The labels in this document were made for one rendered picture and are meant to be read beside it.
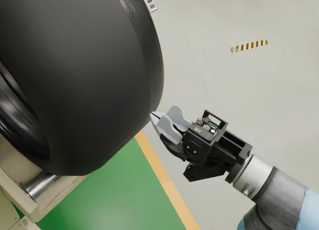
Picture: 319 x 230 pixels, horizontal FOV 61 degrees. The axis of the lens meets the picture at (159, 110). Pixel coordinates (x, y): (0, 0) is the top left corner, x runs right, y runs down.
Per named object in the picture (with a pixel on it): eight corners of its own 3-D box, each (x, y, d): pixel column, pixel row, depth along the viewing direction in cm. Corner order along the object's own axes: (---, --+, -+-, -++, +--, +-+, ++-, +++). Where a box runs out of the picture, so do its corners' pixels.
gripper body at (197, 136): (203, 106, 53) (259, 140, 50) (193, 132, 60) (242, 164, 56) (182, 129, 49) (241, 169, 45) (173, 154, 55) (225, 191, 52)
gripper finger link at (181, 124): (162, 90, 57) (199, 114, 54) (158, 109, 62) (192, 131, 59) (153, 98, 55) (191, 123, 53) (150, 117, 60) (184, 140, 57)
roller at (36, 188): (32, 206, 74) (27, 198, 71) (22, 197, 76) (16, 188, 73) (119, 130, 95) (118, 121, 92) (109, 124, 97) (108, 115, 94)
